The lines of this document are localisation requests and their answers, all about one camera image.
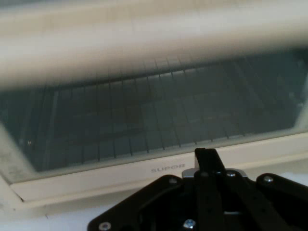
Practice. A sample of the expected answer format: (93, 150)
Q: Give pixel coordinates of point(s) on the cream toaster oven body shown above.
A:
(240, 101)

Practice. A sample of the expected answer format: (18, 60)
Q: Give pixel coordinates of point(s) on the glass oven door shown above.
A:
(96, 179)

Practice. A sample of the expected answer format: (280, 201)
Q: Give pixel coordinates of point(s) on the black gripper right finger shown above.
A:
(269, 207)

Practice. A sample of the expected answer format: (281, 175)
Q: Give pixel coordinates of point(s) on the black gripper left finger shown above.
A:
(149, 204)

